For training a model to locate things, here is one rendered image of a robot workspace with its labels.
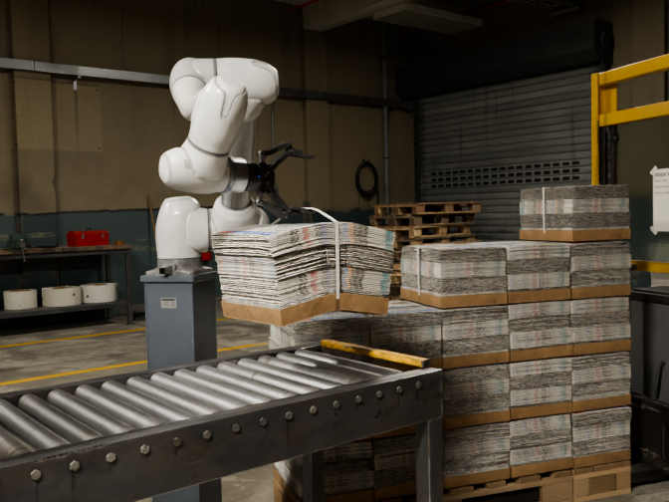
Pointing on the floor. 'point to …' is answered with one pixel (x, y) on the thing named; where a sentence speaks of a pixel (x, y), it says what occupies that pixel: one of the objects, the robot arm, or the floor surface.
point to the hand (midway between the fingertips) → (308, 182)
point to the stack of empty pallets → (421, 218)
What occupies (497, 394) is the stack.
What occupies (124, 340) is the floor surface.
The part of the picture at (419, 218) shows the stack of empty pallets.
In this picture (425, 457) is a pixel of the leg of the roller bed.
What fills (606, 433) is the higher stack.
